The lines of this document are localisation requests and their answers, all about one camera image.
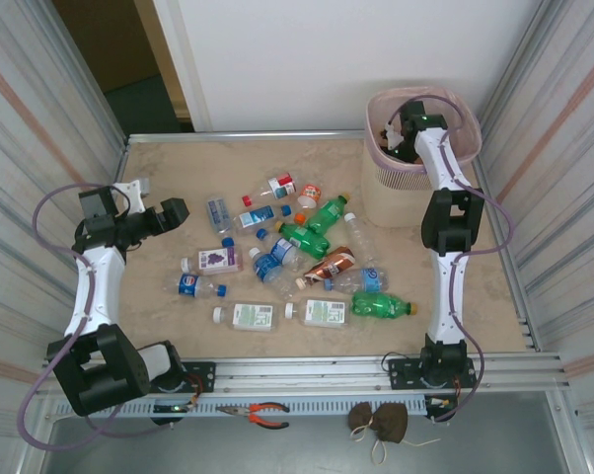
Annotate clear bottle red cap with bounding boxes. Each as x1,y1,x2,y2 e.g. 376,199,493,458
241,171,298,207

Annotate white slotted cable duct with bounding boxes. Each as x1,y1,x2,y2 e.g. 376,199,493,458
49,396,459,420

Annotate beige plastic waste bin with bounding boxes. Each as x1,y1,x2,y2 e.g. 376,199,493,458
360,87,483,228

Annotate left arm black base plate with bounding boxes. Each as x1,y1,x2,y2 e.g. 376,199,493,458
178,361,217,395

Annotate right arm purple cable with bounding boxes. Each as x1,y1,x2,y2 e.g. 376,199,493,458
388,94,516,424

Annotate crushed copper brown bottle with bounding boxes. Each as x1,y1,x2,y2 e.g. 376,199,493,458
295,245,357,290

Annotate orange handled pliers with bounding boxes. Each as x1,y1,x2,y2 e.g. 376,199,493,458
215,401,291,429

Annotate green soda bottle yellow cap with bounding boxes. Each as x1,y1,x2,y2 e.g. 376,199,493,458
273,220,332,262
304,193,352,236
350,290,420,320

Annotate clear ribbed capless bottle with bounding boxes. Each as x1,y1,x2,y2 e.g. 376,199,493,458
343,210,383,268

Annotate small circuit board yellow wires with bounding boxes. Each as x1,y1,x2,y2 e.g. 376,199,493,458
424,394,459,421

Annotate aluminium table frame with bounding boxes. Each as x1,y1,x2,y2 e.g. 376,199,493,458
67,129,543,356

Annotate purple grape label bottle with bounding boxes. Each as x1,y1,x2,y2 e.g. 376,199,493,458
180,245,245,276

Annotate clear Pepsi bottle blue cap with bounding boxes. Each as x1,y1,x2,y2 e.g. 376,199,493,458
166,271,229,300

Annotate small circuit board green light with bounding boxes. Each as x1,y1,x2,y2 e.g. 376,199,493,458
151,402,199,416

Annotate clear bottle grey-blue label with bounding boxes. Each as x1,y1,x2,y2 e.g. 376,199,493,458
205,196,237,249

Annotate pink translucent bin liner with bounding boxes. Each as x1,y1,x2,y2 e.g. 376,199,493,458
365,87,483,174

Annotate clear bottle blue label white cap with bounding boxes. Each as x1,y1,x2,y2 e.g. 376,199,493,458
248,246,301,301

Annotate brown wooden door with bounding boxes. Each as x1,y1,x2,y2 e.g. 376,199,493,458
52,0,195,122

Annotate small orange label bottle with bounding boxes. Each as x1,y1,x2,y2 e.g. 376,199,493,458
296,183,324,208

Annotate clear bottle light blue label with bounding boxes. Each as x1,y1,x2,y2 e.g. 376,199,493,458
323,266,391,296

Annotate brown cloth pouch with string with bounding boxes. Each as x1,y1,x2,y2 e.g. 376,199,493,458
346,401,442,468

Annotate aluminium mounting rail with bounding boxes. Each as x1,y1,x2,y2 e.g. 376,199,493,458
35,351,572,399

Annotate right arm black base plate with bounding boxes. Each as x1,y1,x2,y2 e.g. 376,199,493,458
387,355,478,392

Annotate clear bottle green white label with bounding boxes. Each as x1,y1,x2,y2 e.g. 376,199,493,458
212,300,281,333
283,297,352,330

